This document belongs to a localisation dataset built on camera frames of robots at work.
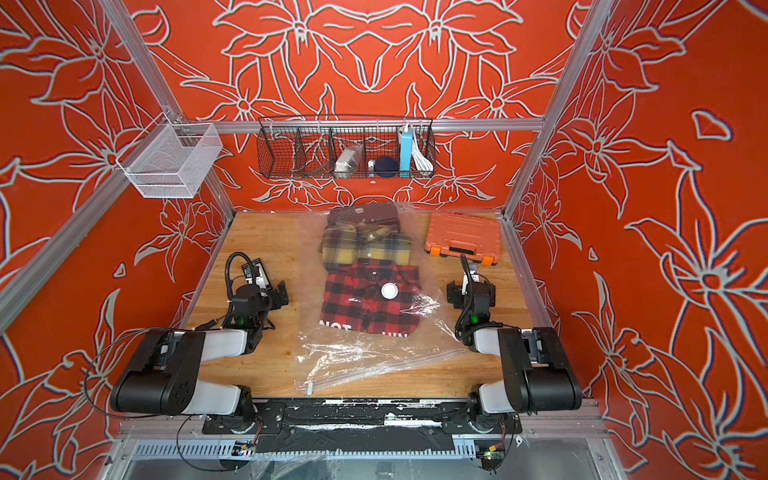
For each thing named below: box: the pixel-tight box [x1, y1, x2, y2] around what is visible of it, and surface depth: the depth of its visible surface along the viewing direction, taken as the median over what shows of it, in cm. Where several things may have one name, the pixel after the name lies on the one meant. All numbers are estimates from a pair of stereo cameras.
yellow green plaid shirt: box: [322, 221, 412, 271], surface depth 103 cm
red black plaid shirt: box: [320, 259, 421, 337], surface depth 93 cm
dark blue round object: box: [374, 156, 400, 179], surface depth 97 cm
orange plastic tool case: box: [425, 212, 501, 266], surface depth 106 cm
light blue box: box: [399, 128, 413, 178], surface depth 90 cm
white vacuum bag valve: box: [381, 282, 399, 299], surface depth 94 cm
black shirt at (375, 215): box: [328, 203, 400, 229], surface depth 116 cm
